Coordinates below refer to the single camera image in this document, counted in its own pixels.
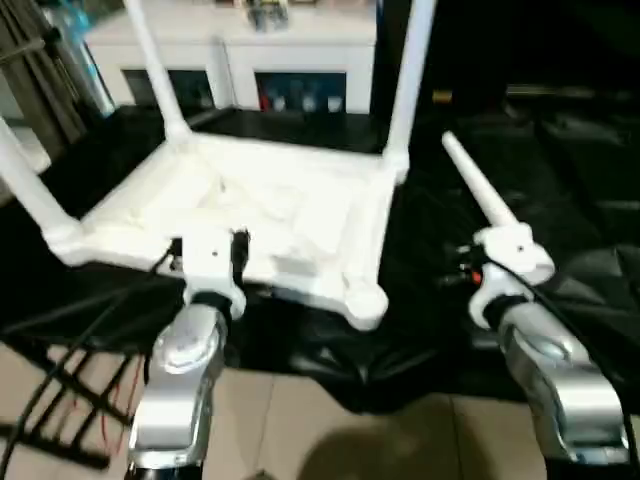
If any white plastic table top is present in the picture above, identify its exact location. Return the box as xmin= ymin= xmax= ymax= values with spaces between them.
xmin=47 ymin=134 xmax=411 ymax=331

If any white sideboard cabinet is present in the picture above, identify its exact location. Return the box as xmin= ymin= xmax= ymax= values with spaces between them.
xmin=84 ymin=0 xmax=380 ymax=114

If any white plastic table leg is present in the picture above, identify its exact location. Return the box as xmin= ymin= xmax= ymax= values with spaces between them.
xmin=383 ymin=0 xmax=437 ymax=171
xmin=123 ymin=0 xmax=194 ymax=146
xmin=442 ymin=132 xmax=524 ymax=234
xmin=0 ymin=117 xmax=86 ymax=256

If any grey tripod stand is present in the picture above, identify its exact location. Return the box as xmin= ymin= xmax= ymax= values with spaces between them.
xmin=0 ymin=0 xmax=89 ymax=156

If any bag of black parts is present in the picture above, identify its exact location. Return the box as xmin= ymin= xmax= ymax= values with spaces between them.
xmin=247 ymin=0 xmax=292 ymax=32

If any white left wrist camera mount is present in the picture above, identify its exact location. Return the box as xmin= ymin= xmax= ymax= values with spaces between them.
xmin=179 ymin=227 xmax=249 ymax=321

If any red floor cable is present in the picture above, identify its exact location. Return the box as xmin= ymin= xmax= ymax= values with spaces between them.
xmin=69 ymin=349 xmax=144 ymax=454

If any white pole with blue ribbon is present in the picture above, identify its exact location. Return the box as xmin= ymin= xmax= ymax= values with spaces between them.
xmin=47 ymin=0 xmax=117 ymax=117

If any long black bar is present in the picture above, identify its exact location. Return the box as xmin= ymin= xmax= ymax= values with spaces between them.
xmin=504 ymin=85 xmax=640 ymax=100

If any black metal folding frame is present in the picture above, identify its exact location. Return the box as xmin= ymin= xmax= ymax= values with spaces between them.
xmin=0 ymin=344 xmax=136 ymax=469

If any black glossy mat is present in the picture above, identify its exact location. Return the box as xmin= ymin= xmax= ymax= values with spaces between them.
xmin=0 ymin=102 xmax=640 ymax=416

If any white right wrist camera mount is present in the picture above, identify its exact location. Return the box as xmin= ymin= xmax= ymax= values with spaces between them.
xmin=469 ymin=223 xmax=555 ymax=332

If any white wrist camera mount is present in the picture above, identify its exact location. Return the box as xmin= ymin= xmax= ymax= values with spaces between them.
xmin=469 ymin=223 xmax=555 ymax=332
xmin=179 ymin=227 xmax=249 ymax=321

